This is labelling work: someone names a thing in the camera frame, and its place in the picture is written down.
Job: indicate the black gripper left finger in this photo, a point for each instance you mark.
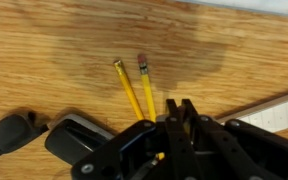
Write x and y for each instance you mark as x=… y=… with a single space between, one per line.
x=140 y=150

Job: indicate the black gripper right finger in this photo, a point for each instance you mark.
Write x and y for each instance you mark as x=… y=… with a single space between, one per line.
x=250 y=153

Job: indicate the yellow pencil pink eraser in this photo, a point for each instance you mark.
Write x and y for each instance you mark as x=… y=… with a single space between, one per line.
x=146 y=86

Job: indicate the yellow pencil worn eraser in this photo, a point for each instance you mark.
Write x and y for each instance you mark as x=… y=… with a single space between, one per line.
x=128 y=88

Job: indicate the black sunglasses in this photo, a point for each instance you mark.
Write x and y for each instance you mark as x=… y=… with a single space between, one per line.
x=12 y=131

